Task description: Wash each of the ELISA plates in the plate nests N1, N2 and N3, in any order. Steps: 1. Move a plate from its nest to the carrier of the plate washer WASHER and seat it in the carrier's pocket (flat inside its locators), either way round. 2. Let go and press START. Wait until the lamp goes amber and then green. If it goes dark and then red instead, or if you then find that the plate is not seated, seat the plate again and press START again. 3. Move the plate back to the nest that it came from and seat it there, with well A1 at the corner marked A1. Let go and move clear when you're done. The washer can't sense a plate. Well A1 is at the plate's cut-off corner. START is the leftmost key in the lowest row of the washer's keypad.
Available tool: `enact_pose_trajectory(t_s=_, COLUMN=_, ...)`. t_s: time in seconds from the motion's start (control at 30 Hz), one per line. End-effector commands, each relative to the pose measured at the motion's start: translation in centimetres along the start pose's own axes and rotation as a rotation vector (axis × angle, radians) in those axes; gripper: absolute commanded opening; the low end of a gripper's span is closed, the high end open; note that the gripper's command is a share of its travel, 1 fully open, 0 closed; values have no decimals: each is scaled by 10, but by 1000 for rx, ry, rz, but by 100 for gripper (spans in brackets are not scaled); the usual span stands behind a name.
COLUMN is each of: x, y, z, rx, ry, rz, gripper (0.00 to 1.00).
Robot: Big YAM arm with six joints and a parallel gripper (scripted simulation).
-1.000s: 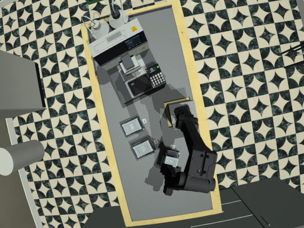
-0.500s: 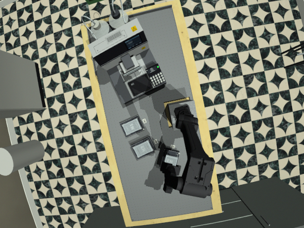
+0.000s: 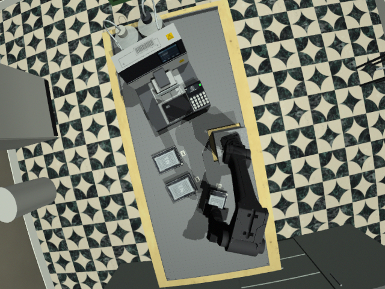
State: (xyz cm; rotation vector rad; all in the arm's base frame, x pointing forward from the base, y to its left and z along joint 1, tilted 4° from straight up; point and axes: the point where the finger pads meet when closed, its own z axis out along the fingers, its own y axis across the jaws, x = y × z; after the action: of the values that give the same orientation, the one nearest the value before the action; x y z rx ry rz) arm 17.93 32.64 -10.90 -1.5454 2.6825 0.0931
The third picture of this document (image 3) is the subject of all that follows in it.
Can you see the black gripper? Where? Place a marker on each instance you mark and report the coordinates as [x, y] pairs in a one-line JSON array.
[[215, 209]]

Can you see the white plastic bottle with black cap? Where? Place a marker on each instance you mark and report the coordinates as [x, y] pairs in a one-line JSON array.
[[147, 25]]

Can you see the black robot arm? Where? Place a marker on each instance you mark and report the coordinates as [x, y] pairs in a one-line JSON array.
[[244, 234]]

